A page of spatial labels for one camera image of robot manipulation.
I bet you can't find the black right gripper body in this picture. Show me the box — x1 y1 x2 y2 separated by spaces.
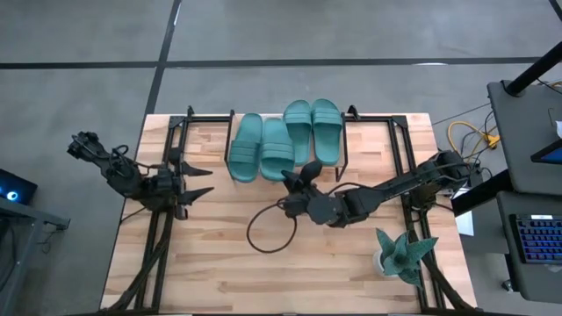
284 183 349 228

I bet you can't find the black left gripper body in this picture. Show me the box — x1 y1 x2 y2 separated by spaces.
152 147 191 221

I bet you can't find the green rubber slide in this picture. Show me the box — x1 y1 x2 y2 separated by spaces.
309 97 343 168
281 99 314 168
227 111 265 184
259 117 297 183

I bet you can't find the green succulent in white pot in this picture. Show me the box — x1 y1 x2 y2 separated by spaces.
372 227 440 291

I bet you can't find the white paper sheet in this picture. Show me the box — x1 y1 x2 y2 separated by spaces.
451 187 477 239

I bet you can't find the grey metal stand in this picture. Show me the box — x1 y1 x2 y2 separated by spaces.
0 197 72 316

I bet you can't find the black computer with blue light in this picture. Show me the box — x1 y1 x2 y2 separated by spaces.
0 168 39 206

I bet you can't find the black diagonal bar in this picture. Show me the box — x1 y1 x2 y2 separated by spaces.
450 169 514 218

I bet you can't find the grey desk top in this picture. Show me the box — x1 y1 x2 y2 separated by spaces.
486 79 562 197
495 190 562 305

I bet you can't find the black backlit keyboard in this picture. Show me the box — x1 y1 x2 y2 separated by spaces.
508 212 562 265

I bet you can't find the tablet with blue screen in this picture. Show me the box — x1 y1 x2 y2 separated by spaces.
530 139 562 166

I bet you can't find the black round pole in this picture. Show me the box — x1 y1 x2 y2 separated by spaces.
504 40 562 97

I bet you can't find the thin dark cable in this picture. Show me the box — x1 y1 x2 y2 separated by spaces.
118 203 151 223

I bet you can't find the black metal rig frame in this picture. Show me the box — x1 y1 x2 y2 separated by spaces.
98 104 479 315

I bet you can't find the wooden shelf black metal frame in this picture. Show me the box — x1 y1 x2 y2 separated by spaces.
224 109 352 185

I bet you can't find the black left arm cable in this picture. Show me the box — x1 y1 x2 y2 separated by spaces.
71 133 153 170

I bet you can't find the black floor cable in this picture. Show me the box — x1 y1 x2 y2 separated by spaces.
431 102 493 126

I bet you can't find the yellow cable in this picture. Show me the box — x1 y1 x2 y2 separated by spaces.
446 120 502 162

